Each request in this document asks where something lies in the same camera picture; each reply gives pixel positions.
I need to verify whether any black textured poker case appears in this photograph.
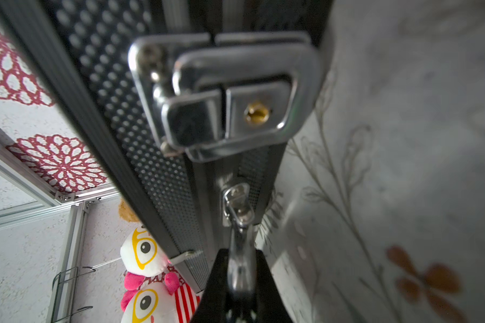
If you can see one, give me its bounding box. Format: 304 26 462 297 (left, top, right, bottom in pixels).
0 1 332 292

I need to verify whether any white pink plush doll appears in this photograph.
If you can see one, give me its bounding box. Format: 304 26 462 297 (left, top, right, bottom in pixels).
121 283 201 323
120 226 181 311

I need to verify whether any floral table mat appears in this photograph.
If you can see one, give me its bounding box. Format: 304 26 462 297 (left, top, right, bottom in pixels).
257 1 485 322

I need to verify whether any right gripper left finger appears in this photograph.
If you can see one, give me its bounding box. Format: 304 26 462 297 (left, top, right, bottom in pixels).
190 249 228 323

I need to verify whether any upper white pink plush doll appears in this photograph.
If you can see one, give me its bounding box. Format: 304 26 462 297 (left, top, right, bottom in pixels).
120 226 181 311

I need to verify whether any lower white pink plush doll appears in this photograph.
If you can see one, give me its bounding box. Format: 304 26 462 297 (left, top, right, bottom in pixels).
121 283 201 323

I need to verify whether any brown teddy bear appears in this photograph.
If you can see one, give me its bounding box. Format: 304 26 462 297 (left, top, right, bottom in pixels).
118 199 140 223

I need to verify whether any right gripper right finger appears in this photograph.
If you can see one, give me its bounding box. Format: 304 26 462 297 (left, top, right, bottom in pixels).
256 250 292 323

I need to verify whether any black wire basket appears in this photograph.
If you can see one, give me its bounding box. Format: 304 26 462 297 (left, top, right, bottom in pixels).
46 266 96 323

